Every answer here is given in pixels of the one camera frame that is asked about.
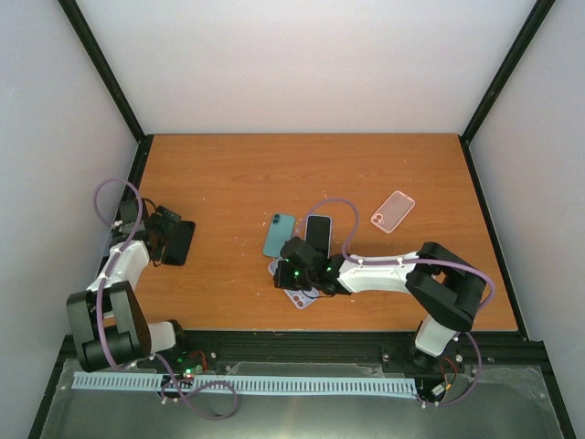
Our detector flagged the black phone face up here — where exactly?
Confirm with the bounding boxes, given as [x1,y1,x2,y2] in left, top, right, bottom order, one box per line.
[162,220,196,266]

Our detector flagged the purple phone case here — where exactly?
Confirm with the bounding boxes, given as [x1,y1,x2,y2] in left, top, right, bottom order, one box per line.
[268,259,320,309]

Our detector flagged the teal green phone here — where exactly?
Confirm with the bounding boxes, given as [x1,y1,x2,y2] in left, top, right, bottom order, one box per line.
[262,213,296,259]

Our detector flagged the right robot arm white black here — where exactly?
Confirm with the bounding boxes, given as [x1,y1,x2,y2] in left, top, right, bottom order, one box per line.
[269,237,495,359]

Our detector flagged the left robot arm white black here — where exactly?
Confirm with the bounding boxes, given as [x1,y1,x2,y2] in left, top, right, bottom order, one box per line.
[67,198,196,372]

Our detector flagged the pink phone case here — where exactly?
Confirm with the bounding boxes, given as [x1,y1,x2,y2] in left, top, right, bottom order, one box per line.
[370,190,416,234]

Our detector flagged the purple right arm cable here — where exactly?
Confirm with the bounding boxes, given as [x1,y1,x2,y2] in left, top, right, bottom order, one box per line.
[303,197,497,408]

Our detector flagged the light blue cable duct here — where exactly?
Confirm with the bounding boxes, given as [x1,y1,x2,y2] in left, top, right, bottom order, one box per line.
[71,371,417,399]

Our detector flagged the left electronics board red wires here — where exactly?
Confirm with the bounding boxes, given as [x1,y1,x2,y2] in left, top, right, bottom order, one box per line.
[176,349,209,379]

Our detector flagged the right connector orange wires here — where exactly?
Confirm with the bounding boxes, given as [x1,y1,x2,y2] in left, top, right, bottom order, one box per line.
[429,354,463,398]

